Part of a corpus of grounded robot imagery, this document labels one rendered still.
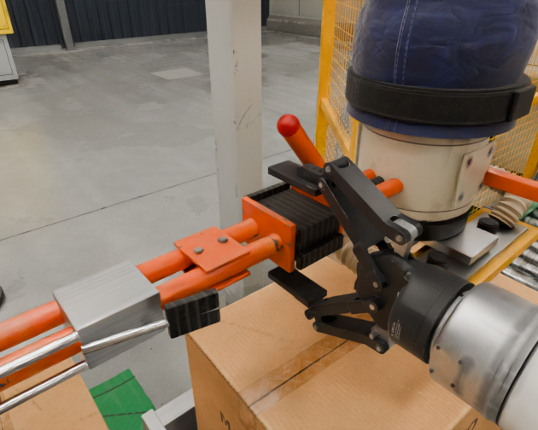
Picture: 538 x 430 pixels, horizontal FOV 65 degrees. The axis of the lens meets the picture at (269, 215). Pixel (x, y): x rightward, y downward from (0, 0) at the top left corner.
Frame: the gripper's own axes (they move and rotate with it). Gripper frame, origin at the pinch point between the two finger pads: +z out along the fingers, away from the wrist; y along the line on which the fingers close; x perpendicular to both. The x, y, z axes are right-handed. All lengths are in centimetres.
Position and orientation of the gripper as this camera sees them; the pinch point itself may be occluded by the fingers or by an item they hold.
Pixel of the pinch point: (283, 225)
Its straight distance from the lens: 47.1
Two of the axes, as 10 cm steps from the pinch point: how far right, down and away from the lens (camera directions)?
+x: 7.6, -3.2, 5.6
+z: -6.5, -3.8, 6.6
